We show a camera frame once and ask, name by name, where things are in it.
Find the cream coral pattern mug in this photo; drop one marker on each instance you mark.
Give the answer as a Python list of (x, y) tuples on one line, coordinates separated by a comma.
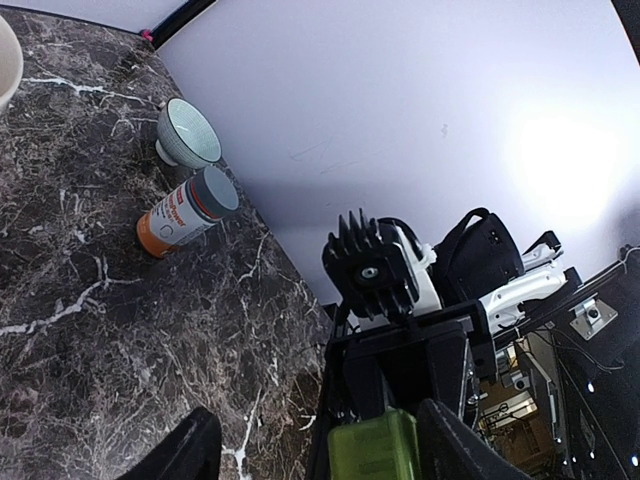
[(11, 64)]

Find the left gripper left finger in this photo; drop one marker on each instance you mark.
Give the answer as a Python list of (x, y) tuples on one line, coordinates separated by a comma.
[(192, 450)]

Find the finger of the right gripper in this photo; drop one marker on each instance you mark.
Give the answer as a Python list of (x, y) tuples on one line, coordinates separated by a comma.
[(367, 384), (447, 350)]

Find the right black frame post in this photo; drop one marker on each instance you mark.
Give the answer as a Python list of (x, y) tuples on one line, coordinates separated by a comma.
[(178, 19)]

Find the right light green bowl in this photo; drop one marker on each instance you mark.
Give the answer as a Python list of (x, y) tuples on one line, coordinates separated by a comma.
[(185, 137)]

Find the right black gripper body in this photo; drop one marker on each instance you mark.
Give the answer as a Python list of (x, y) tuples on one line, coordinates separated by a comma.
[(403, 348)]

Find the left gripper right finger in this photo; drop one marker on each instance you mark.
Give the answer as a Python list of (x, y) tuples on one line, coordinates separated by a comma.
[(449, 449)]

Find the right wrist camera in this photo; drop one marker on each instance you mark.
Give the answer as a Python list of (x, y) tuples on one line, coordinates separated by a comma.
[(380, 268)]

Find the orange pill bottle grey cap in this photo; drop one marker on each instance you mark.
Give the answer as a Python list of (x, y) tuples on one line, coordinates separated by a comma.
[(189, 210)]

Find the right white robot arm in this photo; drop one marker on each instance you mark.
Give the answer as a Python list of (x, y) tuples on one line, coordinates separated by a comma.
[(478, 260)]

